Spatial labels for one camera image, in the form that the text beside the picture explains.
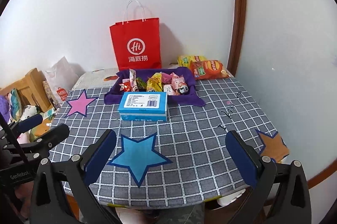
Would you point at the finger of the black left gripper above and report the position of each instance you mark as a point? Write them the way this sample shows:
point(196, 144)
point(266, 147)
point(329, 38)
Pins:
point(24, 126)
point(49, 140)

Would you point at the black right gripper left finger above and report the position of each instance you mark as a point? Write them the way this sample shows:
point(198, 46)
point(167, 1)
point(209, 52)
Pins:
point(49, 203)

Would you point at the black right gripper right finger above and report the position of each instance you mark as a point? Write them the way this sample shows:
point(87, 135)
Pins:
point(292, 201)

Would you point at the green triangular snack packet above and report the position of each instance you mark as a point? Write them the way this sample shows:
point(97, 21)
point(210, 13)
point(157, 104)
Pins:
point(141, 84)

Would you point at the pink yellow snack packet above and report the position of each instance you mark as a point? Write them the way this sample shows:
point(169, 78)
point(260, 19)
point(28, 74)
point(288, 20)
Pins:
point(163, 78)

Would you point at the pink peach snack packet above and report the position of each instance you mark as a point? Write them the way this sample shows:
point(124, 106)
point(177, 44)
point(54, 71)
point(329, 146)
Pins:
point(169, 90)

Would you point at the person's left hand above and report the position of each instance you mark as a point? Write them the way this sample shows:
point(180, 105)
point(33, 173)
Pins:
point(24, 193)

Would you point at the colourful cushion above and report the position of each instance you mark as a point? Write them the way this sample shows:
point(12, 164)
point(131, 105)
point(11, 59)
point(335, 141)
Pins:
point(15, 105)

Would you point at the wooden chair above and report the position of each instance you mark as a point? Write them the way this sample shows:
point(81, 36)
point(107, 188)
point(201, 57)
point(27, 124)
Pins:
point(30, 90)

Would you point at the white plastic bag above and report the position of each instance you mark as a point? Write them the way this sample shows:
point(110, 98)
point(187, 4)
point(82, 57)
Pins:
point(61, 78)

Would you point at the red small snack packet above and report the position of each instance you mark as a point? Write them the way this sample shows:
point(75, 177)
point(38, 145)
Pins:
point(125, 87)

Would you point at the blue tissue box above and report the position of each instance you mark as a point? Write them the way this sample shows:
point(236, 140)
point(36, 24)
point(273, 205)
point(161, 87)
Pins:
point(143, 106)

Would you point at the tall pink stick packet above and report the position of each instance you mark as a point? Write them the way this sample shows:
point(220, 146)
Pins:
point(133, 83)

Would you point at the grey checked star tablecloth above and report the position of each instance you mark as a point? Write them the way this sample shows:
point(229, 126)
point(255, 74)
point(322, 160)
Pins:
point(192, 138)

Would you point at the red paper shopping bag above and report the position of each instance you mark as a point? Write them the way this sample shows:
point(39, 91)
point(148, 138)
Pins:
point(136, 43)

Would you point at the panda snack packet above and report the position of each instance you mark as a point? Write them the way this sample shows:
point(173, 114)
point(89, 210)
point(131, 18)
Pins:
point(179, 85)

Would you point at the purple cloth basket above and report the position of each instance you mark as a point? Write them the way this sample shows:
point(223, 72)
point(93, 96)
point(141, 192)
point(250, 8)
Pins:
point(114, 96)

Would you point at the yellow chips bag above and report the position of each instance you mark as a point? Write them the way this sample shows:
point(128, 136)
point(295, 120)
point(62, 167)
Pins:
point(185, 60)

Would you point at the orange chips bag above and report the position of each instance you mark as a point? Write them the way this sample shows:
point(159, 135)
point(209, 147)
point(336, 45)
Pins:
point(209, 69)

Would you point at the brown wooden door frame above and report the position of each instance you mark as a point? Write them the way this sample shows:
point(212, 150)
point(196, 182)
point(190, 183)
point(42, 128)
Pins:
point(237, 35)

